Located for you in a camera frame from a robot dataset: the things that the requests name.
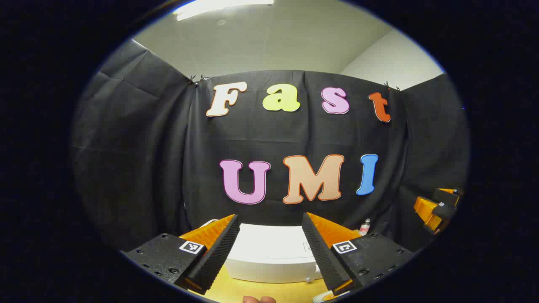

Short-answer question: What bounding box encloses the ceiling light panel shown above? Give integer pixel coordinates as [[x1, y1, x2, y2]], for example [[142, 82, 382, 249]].
[[173, 0, 275, 21]]

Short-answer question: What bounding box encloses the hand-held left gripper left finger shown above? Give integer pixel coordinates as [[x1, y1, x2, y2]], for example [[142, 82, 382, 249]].
[[121, 214, 241, 295]]

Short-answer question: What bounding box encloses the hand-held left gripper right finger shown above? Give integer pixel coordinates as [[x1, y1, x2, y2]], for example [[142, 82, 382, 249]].
[[302, 212, 416, 297]]

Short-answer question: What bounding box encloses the white microwave oven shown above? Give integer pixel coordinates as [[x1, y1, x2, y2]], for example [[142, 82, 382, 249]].
[[223, 223, 325, 284]]

